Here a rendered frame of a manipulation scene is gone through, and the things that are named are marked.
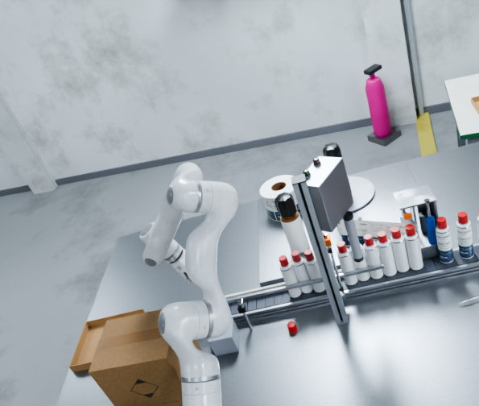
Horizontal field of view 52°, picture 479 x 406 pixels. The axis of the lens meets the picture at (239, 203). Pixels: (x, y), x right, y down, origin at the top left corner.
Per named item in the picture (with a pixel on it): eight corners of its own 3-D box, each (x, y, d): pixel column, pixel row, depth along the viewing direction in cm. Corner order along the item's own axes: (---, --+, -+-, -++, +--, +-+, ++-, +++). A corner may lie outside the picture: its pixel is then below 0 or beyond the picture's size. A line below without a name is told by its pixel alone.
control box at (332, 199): (354, 202, 173) (343, 157, 164) (332, 233, 164) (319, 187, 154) (328, 199, 180) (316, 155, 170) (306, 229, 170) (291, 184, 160)
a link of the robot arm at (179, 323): (226, 378, 150) (221, 298, 155) (168, 387, 142) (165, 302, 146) (210, 374, 161) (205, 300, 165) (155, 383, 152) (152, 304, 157)
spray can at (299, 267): (310, 283, 206) (297, 246, 196) (315, 290, 202) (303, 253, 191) (299, 288, 206) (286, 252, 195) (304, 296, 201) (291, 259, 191)
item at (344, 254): (357, 275, 201) (346, 238, 191) (359, 284, 197) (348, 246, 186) (344, 278, 202) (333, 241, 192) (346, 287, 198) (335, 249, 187)
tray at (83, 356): (146, 314, 232) (142, 308, 230) (135, 359, 211) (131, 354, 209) (89, 327, 238) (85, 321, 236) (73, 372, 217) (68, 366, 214)
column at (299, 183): (346, 314, 193) (304, 173, 158) (348, 322, 190) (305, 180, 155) (335, 316, 194) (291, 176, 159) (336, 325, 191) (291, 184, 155)
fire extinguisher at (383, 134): (400, 126, 459) (389, 57, 423) (402, 143, 435) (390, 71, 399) (368, 133, 470) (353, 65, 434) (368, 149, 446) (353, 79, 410)
